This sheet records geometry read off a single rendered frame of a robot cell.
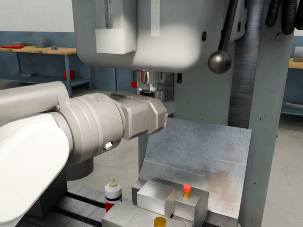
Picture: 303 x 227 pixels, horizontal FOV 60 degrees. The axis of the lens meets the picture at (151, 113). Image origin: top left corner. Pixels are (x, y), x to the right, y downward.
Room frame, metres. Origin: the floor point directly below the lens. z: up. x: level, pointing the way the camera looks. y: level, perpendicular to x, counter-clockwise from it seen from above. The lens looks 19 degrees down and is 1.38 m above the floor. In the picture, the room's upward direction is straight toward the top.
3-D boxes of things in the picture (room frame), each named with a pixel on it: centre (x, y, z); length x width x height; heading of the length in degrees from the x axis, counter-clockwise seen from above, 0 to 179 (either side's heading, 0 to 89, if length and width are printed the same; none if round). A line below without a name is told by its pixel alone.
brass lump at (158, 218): (0.38, -0.02, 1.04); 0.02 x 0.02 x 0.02
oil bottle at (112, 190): (0.54, 0.09, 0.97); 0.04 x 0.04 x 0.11
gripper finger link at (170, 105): (0.43, -0.02, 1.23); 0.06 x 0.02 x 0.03; 138
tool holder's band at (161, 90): (0.45, 0.00, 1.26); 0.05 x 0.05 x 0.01
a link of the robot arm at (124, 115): (0.38, 0.06, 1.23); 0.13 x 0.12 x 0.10; 48
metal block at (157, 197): (0.45, -0.01, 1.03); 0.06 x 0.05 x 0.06; 63
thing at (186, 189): (0.47, -0.07, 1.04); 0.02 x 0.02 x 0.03
